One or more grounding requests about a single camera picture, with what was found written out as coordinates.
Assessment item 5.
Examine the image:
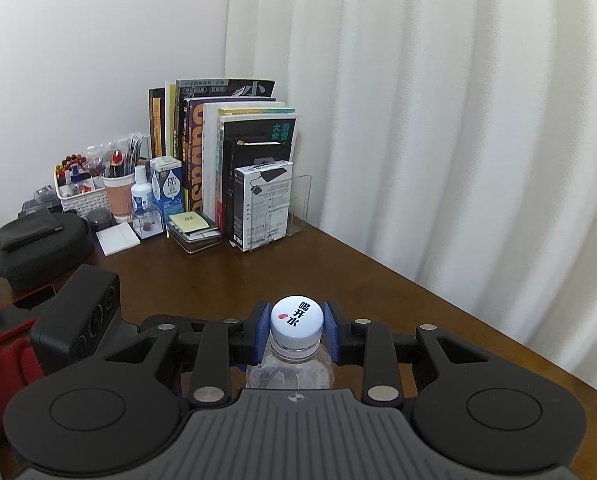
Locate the row of upright books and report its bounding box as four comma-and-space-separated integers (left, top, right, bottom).
148, 78, 298, 236

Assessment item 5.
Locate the small clear cube box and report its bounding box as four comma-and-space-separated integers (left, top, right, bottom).
131, 207, 164, 240

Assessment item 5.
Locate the white curtain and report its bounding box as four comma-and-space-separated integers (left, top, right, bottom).
226, 0, 597, 388

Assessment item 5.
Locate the clear plastic water bottle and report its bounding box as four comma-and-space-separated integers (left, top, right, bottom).
246, 336, 334, 390

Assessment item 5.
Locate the white plastic basket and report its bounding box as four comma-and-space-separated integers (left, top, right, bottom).
53, 159, 110, 218

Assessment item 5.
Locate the blue white carton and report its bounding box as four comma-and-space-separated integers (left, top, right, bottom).
150, 156, 184, 223

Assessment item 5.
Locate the pink paper cup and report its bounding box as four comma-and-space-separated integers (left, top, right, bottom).
103, 174, 135, 222

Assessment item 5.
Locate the clear acrylic bookend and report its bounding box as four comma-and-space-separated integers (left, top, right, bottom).
286, 174, 311, 236

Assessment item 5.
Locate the black wallet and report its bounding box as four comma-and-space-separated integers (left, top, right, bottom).
0, 209, 62, 252

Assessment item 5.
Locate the black zip case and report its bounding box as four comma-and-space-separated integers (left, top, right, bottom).
0, 212, 93, 292

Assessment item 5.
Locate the small white dropper bottle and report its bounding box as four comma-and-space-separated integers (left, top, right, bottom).
130, 165, 153, 214

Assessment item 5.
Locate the stack of tins with notes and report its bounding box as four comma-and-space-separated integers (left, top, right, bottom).
166, 211, 222, 255

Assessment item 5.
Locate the red cloth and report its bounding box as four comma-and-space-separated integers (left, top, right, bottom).
0, 338, 44, 431

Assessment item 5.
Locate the white bottle cap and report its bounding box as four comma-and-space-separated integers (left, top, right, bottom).
270, 295, 324, 351

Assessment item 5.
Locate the white black product box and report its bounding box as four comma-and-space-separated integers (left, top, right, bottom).
232, 160, 293, 252

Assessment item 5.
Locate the white notepad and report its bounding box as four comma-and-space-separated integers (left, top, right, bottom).
96, 222, 140, 257

